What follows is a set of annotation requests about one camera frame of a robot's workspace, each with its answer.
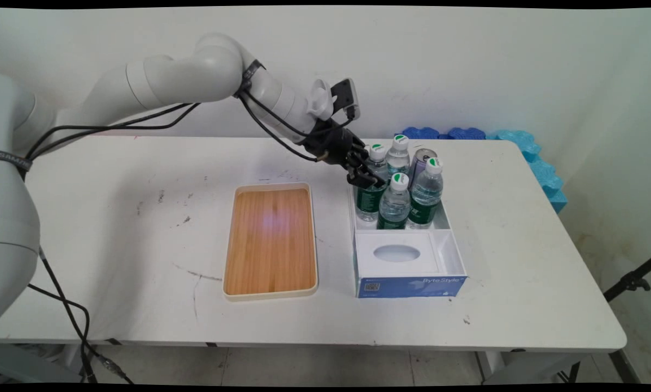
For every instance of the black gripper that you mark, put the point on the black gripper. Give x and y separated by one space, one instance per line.
331 144

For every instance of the clear water bottle green label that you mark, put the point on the clear water bottle green label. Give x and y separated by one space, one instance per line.
369 201
394 207
397 158
426 196

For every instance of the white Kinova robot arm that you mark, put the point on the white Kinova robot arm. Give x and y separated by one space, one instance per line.
157 81

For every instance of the purple and silver drink can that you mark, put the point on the purple and silver drink can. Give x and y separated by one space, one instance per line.
421 159

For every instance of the dark blue foam mat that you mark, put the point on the dark blue foam mat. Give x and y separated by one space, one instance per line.
466 133
419 133

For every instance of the blue and white cardboard box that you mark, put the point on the blue and white cardboard box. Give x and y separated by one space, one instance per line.
407 261

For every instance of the bamboo tray with cream rim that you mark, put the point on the bamboo tray with cream rim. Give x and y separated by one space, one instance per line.
271 242

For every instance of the light blue foam mat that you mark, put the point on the light blue foam mat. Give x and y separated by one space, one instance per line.
540 169

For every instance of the black tripod stand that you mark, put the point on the black tripod stand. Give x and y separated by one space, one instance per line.
630 282

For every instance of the grey metal table leg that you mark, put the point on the grey metal table leg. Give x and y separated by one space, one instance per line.
31 367

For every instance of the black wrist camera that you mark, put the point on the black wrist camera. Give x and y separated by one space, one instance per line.
345 97

